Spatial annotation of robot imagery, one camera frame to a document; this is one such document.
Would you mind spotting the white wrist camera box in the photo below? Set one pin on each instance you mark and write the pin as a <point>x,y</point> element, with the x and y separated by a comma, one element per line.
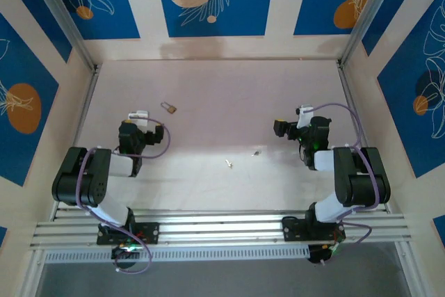
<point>139,116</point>
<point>305,116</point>

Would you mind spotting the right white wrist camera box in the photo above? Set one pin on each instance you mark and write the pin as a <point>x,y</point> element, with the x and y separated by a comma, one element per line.
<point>305,116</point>

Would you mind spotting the aluminium table side rail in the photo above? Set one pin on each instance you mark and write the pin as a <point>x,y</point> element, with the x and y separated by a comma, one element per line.
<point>347,88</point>
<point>87,102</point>

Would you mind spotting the black base electronics module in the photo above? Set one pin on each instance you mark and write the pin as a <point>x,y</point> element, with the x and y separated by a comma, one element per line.
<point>125,251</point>
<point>318,255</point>

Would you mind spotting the aluminium frame post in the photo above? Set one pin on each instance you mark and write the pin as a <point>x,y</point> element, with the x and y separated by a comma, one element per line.
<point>64,15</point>
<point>372,15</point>

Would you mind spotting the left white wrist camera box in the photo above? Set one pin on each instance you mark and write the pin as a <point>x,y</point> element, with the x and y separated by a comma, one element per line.
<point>139,116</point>

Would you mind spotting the brass padlock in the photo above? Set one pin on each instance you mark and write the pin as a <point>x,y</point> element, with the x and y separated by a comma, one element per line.
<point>172,110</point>

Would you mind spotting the small dark blue chip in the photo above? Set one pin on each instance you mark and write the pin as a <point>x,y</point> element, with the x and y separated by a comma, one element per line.
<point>257,153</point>

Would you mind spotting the wide aluminium base rail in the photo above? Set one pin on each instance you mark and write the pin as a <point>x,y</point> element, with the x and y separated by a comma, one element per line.
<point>222,227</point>

